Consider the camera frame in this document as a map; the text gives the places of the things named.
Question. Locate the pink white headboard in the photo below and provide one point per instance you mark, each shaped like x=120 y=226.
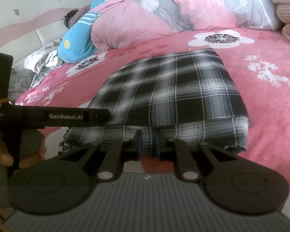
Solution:
x=21 y=31

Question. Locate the pink grey floral duvet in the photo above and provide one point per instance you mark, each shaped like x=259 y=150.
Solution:
x=174 y=12

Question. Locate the person's left hand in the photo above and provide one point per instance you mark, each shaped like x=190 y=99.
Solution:
x=31 y=147

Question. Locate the black white plaid shirt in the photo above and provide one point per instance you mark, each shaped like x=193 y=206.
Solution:
x=174 y=94

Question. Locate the pink checkered folded blanket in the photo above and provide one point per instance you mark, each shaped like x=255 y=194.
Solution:
x=288 y=13

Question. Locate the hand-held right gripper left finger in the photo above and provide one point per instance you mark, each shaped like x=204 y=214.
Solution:
x=140 y=140

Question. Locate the blue checked cloth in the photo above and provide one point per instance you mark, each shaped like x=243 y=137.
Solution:
x=42 y=75

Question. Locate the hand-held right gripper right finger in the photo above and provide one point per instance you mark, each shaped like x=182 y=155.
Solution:
x=157 y=143

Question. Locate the pink floral bedsheet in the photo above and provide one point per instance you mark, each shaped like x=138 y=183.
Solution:
x=268 y=101

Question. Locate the white fluffy blanket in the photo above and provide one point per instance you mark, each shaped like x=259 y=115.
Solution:
x=42 y=56

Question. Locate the grey green floral pillow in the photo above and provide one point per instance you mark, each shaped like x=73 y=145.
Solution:
x=19 y=81

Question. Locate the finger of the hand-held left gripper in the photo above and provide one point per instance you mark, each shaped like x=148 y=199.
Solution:
x=100 y=116

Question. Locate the blue pillow with yellow dot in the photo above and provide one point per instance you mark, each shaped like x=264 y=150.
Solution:
x=75 y=43

